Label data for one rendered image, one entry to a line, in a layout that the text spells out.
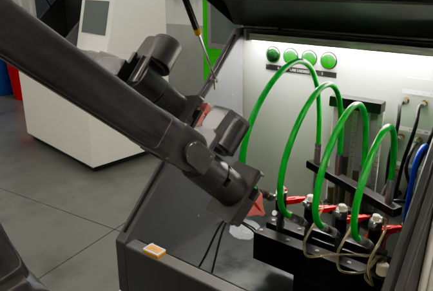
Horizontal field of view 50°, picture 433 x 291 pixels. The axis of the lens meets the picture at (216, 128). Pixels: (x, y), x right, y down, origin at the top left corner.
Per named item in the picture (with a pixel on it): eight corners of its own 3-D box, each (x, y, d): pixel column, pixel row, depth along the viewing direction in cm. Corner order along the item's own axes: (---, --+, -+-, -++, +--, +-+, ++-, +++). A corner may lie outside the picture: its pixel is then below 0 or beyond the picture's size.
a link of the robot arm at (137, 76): (116, 87, 83) (134, 82, 79) (134, 58, 86) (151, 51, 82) (144, 109, 87) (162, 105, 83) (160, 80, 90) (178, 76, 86)
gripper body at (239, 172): (267, 176, 78) (243, 155, 74) (234, 228, 77) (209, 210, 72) (241, 164, 83) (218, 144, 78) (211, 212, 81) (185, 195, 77)
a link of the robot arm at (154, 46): (111, 98, 91) (91, 69, 84) (136, 53, 96) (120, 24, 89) (163, 109, 86) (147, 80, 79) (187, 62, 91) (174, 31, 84)
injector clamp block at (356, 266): (252, 280, 124) (253, 230, 119) (271, 262, 132) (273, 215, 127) (378, 337, 105) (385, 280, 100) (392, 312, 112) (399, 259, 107)
